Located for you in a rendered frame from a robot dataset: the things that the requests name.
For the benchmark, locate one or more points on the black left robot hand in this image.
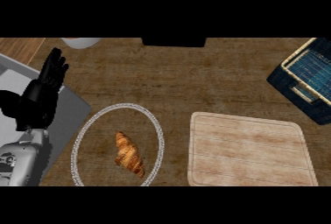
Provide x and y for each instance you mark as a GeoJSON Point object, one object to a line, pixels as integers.
{"type": "Point", "coordinates": [40, 96]}

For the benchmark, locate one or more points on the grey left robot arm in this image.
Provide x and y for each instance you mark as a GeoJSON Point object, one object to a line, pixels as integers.
{"type": "Point", "coordinates": [21, 157]}

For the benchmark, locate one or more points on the pale wooden cutting board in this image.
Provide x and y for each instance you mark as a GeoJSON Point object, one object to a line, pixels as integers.
{"type": "Point", "coordinates": [250, 151]}

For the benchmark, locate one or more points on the dark blue wicker basket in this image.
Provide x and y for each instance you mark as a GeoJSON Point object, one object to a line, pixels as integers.
{"type": "Point", "coordinates": [311, 78]}

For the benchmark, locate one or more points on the grey sink basin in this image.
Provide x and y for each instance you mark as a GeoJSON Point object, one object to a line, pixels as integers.
{"type": "Point", "coordinates": [68, 116]}

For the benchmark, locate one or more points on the clear glass plate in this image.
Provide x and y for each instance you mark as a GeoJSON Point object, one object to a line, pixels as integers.
{"type": "Point", "coordinates": [86, 137]}

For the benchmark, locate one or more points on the white bowl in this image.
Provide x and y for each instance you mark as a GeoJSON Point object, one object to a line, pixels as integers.
{"type": "Point", "coordinates": [80, 42]}

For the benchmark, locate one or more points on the brown croissant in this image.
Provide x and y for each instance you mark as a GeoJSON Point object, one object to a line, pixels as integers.
{"type": "Point", "coordinates": [129, 156]}

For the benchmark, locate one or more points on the black appliance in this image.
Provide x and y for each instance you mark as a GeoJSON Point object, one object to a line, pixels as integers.
{"type": "Point", "coordinates": [173, 42]}

